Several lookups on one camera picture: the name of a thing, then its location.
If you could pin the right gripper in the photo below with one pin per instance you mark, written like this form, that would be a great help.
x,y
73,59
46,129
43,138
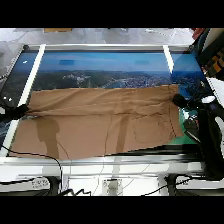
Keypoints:
x,y
179,100

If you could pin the brown trousers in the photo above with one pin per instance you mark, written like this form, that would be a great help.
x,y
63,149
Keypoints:
x,y
100,123

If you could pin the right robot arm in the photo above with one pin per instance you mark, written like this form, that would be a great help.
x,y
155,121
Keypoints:
x,y
210,143

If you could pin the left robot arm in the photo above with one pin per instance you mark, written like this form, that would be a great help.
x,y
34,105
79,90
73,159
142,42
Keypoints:
x,y
6,114

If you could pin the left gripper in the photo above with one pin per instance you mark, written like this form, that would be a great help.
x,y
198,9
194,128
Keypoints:
x,y
22,110

